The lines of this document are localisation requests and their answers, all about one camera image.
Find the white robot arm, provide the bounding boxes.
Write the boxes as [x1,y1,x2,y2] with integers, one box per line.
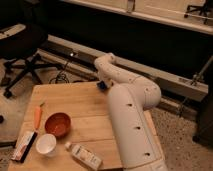
[94,53,168,171]

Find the red bowl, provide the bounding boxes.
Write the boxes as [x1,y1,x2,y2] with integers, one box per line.
[45,113,71,138]

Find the orange carrot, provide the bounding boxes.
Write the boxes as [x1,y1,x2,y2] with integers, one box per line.
[34,102,45,130]

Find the white plastic bottle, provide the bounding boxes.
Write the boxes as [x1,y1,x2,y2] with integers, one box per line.
[65,142,102,171]

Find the white paper cup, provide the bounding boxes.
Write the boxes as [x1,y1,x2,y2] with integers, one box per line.
[36,134,57,157]

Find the black office chair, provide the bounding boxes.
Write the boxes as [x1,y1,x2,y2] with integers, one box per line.
[0,0,64,99]

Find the black cable on floor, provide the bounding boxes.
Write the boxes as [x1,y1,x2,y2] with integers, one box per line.
[48,50,77,85]

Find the metal rail beam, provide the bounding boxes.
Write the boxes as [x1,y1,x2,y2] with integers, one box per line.
[41,35,209,101]

